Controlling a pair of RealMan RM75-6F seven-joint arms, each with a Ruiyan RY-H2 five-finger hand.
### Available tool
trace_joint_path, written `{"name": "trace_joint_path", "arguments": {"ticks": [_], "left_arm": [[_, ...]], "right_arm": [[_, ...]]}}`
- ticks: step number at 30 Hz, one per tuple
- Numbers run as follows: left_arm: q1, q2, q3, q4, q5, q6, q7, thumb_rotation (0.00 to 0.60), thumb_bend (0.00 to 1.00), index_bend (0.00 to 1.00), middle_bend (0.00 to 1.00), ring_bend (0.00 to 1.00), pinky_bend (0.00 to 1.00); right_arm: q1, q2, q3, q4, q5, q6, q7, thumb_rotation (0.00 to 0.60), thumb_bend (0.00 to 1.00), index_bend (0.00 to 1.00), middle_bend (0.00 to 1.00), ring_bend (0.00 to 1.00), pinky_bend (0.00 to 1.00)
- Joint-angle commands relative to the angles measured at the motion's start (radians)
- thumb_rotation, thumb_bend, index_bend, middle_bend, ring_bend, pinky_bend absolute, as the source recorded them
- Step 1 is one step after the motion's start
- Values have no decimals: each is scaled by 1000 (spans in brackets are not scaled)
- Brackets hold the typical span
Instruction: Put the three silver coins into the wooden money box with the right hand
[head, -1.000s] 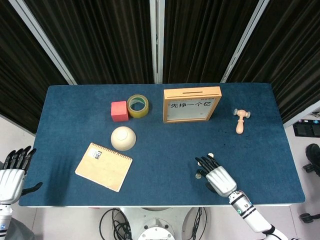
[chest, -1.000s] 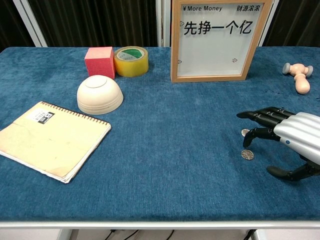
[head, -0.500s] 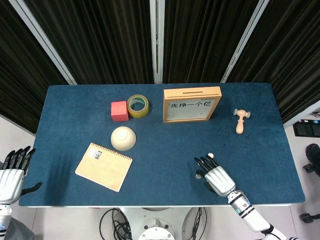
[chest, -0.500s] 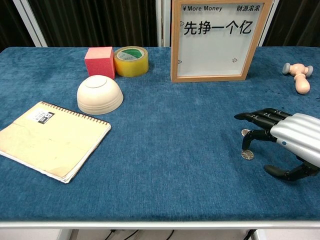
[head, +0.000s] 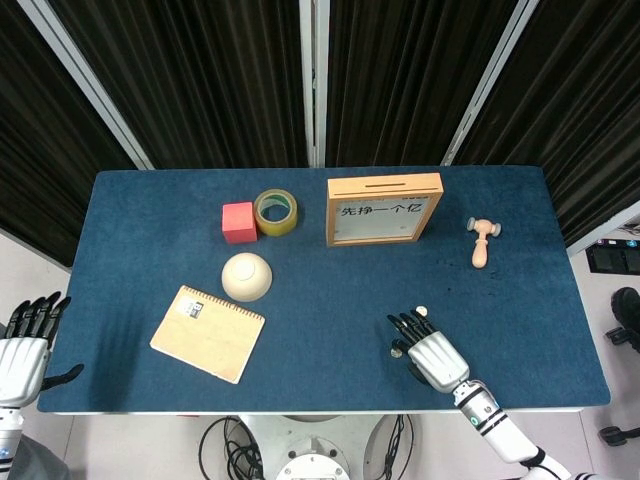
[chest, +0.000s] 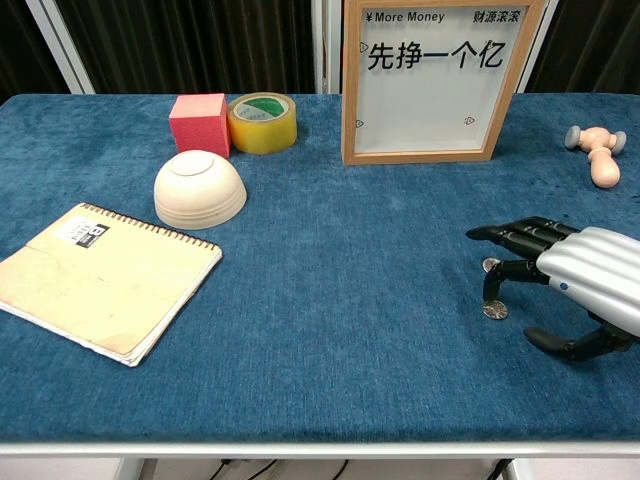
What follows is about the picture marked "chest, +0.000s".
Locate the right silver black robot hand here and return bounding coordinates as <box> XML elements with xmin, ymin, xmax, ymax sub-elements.
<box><xmin>464</xmin><ymin>215</ymin><xmax>640</xmax><ymax>362</ymax></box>

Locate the wooden toy hammer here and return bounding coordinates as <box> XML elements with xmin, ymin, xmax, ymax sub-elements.
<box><xmin>564</xmin><ymin>124</ymin><xmax>628</xmax><ymax>190</ymax></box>

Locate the black pleated curtain panel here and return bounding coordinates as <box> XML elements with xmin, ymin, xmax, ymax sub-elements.
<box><xmin>0</xmin><ymin>0</ymin><xmax>69</xmax><ymax>101</ymax></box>
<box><xmin>53</xmin><ymin>0</ymin><xmax>317</xmax><ymax>95</ymax></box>
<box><xmin>527</xmin><ymin>0</ymin><xmax>640</xmax><ymax>95</ymax></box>

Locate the blue table mat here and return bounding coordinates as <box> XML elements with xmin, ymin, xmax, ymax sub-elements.
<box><xmin>0</xmin><ymin>92</ymin><xmax>640</xmax><ymax>444</ymax></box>

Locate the yellow packing tape roll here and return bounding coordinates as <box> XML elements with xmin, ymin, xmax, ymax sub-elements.
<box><xmin>226</xmin><ymin>91</ymin><xmax>299</xmax><ymax>155</ymax></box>

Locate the cream upturned bowl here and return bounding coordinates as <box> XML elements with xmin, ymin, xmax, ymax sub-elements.
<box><xmin>152</xmin><ymin>149</ymin><xmax>249</xmax><ymax>231</ymax></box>

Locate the red foam cube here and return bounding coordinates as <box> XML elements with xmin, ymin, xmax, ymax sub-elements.
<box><xmin>168</xmin><ymin>92</ymin><xmax>232</xmax><ymax>159</ymax></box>

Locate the beige spiral notebook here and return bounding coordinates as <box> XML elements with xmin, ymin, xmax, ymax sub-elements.
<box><xmin>0</xmin><ymin>201</ymin><xmax>224</xmax><ymax>369</ymax></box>

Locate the white partition post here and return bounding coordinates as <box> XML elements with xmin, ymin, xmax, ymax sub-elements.
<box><xmin>513</xmin><ymin>0</ymin><xmax>560</xmax><ymax>95</ymax></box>
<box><xmin>312</xmin><ymin>0</ymin><xmax>346</xmax><ymax>95</ymax></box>
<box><xmin>24</xmin><ymin>0</ymin><xmax>96</xmax><ymax>95</ymax></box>

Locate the wooden framed coin bank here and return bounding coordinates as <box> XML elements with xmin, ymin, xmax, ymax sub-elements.
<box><xmin>340</xmin><ymin>0</ymin><xmax>546</xmax><ymax>166</ymax></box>

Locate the white table frame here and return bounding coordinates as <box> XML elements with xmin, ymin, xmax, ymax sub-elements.
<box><xmin>0</xmin><ymin>439</ymin><xmax>640</xmax><ymax>480</ymax></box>

